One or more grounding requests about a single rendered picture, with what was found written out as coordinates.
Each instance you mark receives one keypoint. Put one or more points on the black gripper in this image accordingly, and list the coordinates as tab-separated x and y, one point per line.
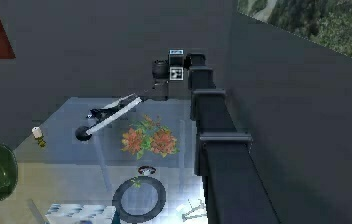
160	78

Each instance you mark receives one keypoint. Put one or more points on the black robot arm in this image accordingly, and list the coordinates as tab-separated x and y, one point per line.
217	140

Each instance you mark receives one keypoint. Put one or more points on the glass table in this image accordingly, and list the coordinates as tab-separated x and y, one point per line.
117	146

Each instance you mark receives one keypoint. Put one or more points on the blue white patterned box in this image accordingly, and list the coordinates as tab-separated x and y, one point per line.
80	214

